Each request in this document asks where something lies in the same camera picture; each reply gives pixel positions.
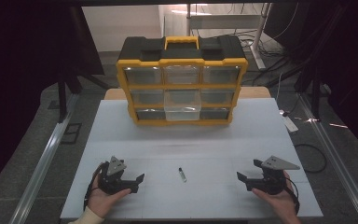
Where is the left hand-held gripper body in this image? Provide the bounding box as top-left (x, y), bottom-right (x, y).
top-left (97, 155), bottom-right (132, 196)

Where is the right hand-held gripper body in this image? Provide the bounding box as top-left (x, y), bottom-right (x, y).
top-left (253, 155), bottom-right (301, 196)

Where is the small screw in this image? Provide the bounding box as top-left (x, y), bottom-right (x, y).
top-left (178, 167), bottom-right (188, 184)

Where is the clear plastic drawer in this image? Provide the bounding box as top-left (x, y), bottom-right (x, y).
top-left (163, 89), bottom-right (202, 122)

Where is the person's right hand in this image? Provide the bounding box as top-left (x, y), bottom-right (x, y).
top-left (251, 171), bottom-right (302, 224)

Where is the person's left hand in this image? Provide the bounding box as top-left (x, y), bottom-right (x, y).
top-left (88, 175), bottom-right (132, 219)

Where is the white power strip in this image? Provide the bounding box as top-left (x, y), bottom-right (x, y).
top-left (280, 109), bottom-right (299, 133)

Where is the black metal stand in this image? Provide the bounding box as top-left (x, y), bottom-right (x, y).
top-left (294, 60), bottom-right (324, 120)
top-left (56, 69), bottom-right (113, 124)

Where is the group of closed clear drawers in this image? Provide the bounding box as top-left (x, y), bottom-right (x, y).
top-left (123, 65), bottom-right (241, 121)

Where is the yellow black drawer organizer cabinet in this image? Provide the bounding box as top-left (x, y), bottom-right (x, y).
top-left (116, 35), bottom-right (249, 127)

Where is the black curtain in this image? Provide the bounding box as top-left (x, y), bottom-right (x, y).
top-left (0, 0), bottom-right (105, 200)
top-left (269, 0), bottom-right (358, 162)

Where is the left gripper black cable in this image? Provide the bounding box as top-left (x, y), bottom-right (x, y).
top-left (83, 161), bottom-right (107, 213)

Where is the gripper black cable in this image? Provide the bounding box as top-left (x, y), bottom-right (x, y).
top-left (282, 176), bottom-right (301, 216)
top-left (83, 161), bottom-right (107, 213)

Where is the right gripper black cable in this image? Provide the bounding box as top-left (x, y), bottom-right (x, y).
top-left (282, 176), bottom-right (301, 216)

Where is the black cable loop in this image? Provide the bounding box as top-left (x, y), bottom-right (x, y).
top-left (293, 143), bottom-right (328, 175)

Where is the aluminium rail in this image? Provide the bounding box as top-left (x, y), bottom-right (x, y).
top-left (16, 92), bottom-right (81, 224)
top-left (297, 92), bottom-right (358, 224)

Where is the tangle of black floor cables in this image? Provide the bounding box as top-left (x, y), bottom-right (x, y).
top-left (236, 29), bottom-right (296, 89)

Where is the white metal desk frame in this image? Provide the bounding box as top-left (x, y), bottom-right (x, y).
top-left (186, 2), bottom-right (273, 71)

